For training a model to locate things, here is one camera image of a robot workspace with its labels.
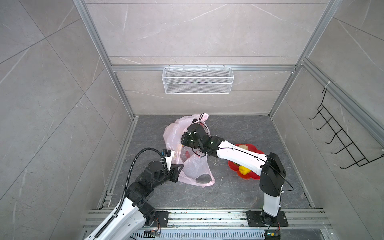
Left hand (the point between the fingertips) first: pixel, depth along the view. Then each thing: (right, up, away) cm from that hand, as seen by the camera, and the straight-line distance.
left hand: (183, 163), depth 73 cm
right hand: (-3, +12, +7) cm, 15 cm away
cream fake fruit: (+37, +6, +20) cm, 43 cm away
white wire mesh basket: (+8, +50, +27) cm, 57 cm away
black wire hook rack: (+72, +5, -15) cm, 74 cm away
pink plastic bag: (+7, -4, +3) cm, 9 cm away
